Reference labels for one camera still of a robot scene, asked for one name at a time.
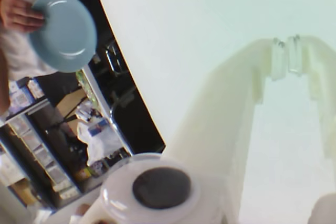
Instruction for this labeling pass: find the blue plate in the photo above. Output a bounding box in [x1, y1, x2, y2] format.
[28, 0, 98, 74]

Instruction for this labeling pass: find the white plastic bag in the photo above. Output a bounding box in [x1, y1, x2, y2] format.
[76, 119, 118, 167]

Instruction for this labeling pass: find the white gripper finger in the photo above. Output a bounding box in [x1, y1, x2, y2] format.
[164, 37, 287, 224]
[286, 34, 336, 159]

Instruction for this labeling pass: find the person's right hand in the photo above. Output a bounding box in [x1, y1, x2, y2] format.
[0, 0, 47, 35]

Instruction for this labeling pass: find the storage shelf with boxes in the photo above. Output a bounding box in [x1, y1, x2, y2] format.
[0, 76, 133, 209]

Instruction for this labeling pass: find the black chair chrome frame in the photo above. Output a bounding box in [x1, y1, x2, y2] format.
[89, 37, 142, 125]

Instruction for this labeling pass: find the person's left forearm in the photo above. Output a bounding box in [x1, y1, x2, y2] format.
[0, 49, 11, 117]

